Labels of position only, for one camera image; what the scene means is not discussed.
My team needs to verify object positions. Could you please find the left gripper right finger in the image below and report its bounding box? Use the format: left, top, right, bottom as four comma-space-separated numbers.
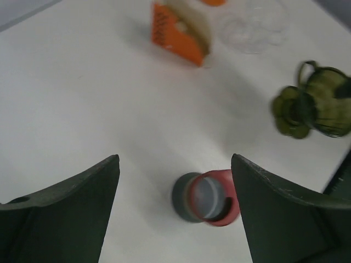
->
231, 154, 350, 262

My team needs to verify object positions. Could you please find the olive green plastic dripper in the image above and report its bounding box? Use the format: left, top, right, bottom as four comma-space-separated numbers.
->
271, 60, 350, 139

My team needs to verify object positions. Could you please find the orange coffee filter box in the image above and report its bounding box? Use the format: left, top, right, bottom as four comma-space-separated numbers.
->
151, 1, 212, 67

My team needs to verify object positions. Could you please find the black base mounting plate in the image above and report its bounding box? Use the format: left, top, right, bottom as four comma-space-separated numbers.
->
323, 161, 350, 200

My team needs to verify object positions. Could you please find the clear plastic dripper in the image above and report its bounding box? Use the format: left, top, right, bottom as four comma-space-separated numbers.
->
217, 1, 290, 54

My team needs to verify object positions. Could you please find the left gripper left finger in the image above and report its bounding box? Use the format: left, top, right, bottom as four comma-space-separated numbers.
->
1, 155, 120, 262

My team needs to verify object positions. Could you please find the grey carafe with red rim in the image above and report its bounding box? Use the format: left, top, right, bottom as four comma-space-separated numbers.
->
171, 169, 240, 227

